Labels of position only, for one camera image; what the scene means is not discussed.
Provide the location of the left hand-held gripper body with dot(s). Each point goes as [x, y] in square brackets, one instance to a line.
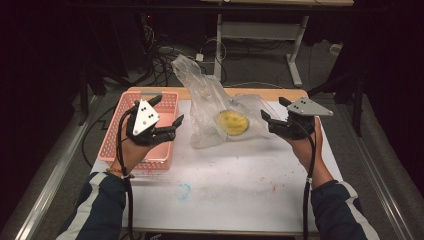
[145, 118]

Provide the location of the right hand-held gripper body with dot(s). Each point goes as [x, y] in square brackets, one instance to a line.
[306, 108]

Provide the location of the pink plastic basket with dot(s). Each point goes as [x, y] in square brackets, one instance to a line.
[115, 133]

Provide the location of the clear smiley plastic bag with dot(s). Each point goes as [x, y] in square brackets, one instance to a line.
[206, 103]

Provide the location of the person's left hand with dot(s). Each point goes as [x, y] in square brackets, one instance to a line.
[131, 156]

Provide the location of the person's right hand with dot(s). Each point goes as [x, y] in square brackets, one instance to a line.
[316, 156]

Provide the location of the white power adapter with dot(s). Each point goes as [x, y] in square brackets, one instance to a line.
[199, 57]

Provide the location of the black metal stand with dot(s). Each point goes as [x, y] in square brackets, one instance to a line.
[83, 96]

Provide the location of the white table board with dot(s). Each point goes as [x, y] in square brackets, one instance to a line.
[233, 186]

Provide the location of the white metal desk frame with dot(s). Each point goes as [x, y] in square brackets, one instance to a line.
[260, 30]

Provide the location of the metal floor rail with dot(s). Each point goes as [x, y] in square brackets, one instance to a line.
[56, 173]
[383, 190]

